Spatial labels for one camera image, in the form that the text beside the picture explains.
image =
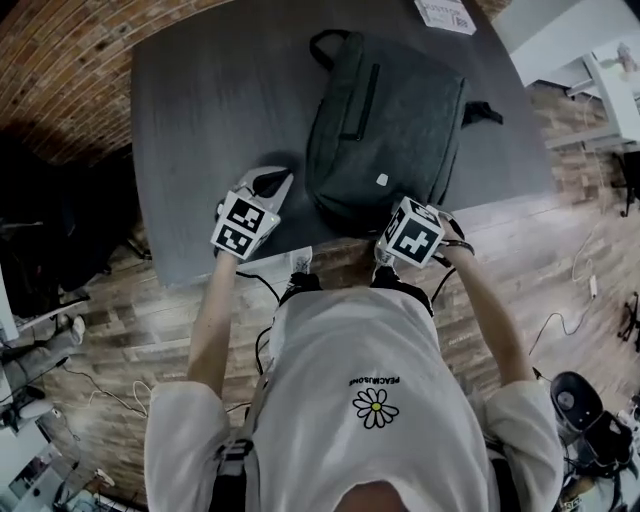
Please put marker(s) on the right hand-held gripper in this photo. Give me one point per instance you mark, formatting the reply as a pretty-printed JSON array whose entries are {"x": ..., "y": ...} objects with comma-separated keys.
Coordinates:
[{"x": 412, "y": 232}]

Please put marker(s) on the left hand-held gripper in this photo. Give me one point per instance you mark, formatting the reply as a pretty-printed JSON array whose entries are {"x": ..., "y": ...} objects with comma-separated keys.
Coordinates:
[{"x": 244, "y": 225}]

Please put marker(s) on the dark grey zipper bag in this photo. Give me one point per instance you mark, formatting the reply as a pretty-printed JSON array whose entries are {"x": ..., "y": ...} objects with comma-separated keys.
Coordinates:
[{"x": 395, "y": 125}]

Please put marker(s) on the person's left forearm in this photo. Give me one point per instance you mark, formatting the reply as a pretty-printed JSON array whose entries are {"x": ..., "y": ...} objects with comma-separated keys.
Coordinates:
[{"x": 212, "y": 320}]

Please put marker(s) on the person's right forearm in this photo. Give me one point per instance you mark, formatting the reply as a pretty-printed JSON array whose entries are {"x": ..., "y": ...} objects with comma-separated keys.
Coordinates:
[{"x": 485, "y": 320}]

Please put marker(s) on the person's right hand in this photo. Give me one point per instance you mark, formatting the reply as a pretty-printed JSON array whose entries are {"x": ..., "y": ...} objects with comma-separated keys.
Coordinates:
[{"x": 452, "y": 227}]

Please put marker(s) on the person's right white shoe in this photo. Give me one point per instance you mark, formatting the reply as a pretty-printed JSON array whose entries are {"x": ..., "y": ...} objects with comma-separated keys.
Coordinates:
[{"x": 385, "y": 257}]

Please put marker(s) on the person's white shoe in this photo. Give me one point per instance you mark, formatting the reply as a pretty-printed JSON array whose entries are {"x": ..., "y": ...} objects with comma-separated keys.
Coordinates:
[
  {"x": 385, "y": 257},
  {"x": 301, "y": 261}
]

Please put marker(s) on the person's left white shoe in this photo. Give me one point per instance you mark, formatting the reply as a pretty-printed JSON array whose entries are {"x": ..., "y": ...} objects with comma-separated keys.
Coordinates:
[{"x": 301, "y": 261}]

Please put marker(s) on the white flower print t-shirt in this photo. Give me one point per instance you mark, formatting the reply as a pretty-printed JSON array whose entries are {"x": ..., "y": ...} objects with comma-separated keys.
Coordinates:
[{"x": 360, "y": 390}]

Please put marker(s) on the white printed card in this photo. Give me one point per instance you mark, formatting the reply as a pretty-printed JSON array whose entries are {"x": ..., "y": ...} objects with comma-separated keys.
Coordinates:
[{"x": 445, "y": 15}]

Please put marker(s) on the black chair base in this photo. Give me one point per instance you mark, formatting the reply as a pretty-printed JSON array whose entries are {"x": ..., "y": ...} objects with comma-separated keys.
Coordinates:
[{"x": 629, "y": 185}]

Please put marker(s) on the black floor stand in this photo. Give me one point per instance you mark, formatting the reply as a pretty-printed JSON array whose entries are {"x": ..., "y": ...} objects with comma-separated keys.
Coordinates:
[{"x": 631, "y": 317}]

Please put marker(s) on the white desk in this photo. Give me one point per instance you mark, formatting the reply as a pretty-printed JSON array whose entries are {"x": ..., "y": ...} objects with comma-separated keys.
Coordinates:
[{"x": 565, "y": 45}]

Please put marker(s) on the black and white device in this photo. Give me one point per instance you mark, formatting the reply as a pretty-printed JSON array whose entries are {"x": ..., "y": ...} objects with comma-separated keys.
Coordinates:
[{"x": 582, "y": 410}]

